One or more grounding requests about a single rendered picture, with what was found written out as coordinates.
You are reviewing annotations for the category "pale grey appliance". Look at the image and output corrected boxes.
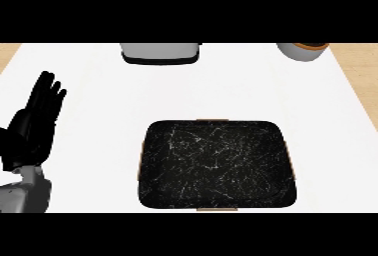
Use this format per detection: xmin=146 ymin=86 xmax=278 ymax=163
xmin=118 ymin=42 xmax=203 ymax=66

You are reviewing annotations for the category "grey pot with wooden rim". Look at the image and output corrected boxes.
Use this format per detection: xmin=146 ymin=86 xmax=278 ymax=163
xmin=275 ymin=42 xmax=331 ymax=63

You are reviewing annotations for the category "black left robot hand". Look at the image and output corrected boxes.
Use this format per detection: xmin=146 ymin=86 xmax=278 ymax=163
xmin=0 ymin=70 xmax=68 ymax=173

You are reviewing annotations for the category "black marble square tray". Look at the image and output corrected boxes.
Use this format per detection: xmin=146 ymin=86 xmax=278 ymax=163
xmin=136 ymin=118 xmax=300 ymax=212

